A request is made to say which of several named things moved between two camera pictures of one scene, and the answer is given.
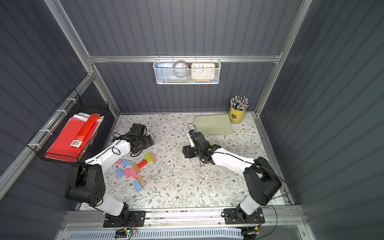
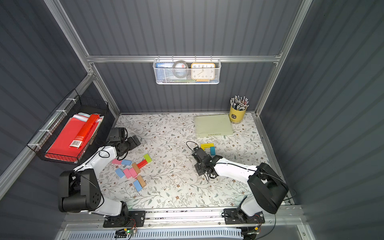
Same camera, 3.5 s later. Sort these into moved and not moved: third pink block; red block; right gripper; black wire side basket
Moved: right gripper
Not moved: black wire side basket; third pink block; red block
